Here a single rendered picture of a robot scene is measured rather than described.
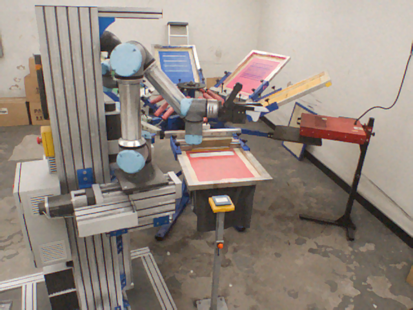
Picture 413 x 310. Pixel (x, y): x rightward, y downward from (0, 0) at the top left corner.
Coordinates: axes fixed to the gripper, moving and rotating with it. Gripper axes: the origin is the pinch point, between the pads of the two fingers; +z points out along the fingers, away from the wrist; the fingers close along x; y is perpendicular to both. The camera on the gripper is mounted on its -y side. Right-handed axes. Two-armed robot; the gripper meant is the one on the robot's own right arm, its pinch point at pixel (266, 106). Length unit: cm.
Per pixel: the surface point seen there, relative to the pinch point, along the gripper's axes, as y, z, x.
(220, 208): 68, -14, -43
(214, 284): 132, -14, -56
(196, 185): 61, -29, -63
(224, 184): 61, -11, -67
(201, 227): 101, -24, -79
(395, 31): -56, 161, -207
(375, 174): 96, 167, -205
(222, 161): 58, -11, -106
